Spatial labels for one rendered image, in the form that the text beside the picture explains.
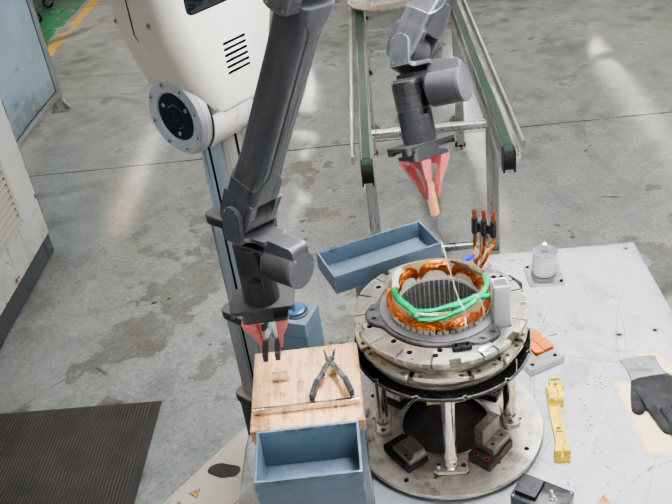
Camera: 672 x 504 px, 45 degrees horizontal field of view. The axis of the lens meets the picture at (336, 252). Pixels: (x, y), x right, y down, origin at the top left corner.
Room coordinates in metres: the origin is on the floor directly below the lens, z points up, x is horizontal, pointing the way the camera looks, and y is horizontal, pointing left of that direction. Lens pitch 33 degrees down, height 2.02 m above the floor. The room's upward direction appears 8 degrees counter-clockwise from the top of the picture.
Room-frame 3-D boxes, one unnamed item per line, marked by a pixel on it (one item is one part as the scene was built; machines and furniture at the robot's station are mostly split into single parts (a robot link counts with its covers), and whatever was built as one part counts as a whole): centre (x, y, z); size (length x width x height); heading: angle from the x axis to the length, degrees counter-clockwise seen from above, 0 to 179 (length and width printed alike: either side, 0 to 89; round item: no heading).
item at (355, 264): (1.47, -0.09, 0.92); 0.25 x 0.11 x 0.28; 107
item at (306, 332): (1.32, 0.10, 0.91); 0.07 x 0.07 x 0.25; 65
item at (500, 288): (1.13, -0.27, 1.14); 0.03 x 0.03 x 0.09; 2
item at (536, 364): (1.38, -0.40, 0.79); 0.12 x 0.09 x 0.02; 20
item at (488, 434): (1.10, -0.25, 0.85); 0.06 x 0.04 x 0.05; 134
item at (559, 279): (1.67, -0.52, 0.83); 0.09 x 0.09 x 0.10; 85
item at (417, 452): (1.11, -0.09, 0.83); 0.05 x 0.04 x 0.02; 30
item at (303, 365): (1.07, 0.08, 1.05); 0.20 x 0.19 x 0.02; 178
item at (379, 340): (1.20, -0.18, 1.09); 0.32 x 0.32 x 0.01
